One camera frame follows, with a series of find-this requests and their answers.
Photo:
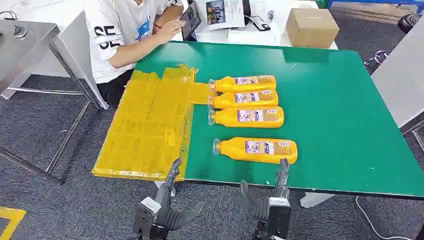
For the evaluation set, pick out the round metal fixture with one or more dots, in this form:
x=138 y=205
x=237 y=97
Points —
x=20 y=31

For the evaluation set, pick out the black phone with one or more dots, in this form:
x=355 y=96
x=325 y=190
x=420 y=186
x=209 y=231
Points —
x=260 y=23

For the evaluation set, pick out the chrome stool base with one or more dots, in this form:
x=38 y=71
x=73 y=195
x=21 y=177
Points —
x=381 y=56

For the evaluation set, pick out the brown cardboard box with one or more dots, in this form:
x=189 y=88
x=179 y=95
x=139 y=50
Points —
x=311 y=28

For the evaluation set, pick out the orange drink bottle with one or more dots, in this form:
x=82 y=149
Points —
x=228 y=118
x=228 y=101
x=228 y=86
x=236 y=151

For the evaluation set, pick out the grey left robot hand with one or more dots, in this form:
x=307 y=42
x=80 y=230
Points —
x=165 y=205

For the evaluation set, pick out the small silver gadget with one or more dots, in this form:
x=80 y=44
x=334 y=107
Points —
x=270 y=15

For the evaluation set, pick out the green crate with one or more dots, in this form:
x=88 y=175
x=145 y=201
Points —
x=323 y=3

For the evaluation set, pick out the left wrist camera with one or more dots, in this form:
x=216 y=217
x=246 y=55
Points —
x=150 y=204

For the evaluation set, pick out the person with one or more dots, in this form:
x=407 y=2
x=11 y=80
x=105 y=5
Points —
x=112 y=20

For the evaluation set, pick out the dark wristband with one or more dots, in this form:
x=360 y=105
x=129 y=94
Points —
x=157 y=26

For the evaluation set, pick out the pale grey table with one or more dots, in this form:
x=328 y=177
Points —
x=400 y=76

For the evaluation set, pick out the printed paper sheet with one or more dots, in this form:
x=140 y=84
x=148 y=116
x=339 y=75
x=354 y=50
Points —
x=232 y=13

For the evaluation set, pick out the green table mat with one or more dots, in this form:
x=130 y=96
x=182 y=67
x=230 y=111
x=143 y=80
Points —
x=331 y=116

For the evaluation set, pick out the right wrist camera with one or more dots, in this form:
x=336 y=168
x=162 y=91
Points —
x=278 y=202

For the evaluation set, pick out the yellow floor tape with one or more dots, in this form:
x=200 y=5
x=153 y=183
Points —
x=16 y=215

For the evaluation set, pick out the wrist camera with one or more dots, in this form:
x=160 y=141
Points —
x=150 y=204
x=278 y=202

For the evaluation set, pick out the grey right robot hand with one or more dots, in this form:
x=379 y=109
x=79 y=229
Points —
x=281 y=185

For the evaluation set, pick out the black stool seat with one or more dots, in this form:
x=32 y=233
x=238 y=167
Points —
x=410 y=23

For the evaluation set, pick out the steel bench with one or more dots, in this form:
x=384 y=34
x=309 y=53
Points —
x=20 y=49

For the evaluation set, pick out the yellow sheet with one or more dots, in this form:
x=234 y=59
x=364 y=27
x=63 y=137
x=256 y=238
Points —
x=142 y=132

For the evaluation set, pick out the blue metal frame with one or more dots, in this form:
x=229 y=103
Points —
x=374 y=1

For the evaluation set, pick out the person's right hand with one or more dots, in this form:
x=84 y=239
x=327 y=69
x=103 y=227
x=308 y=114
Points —
x=170 y=31

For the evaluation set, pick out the black tablet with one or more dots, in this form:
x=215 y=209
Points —
x=190 y=20

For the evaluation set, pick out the white desk with side panel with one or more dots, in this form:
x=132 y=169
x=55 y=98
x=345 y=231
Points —
x=73 y=43

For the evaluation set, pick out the black upright device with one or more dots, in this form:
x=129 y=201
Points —
x=246 y=11

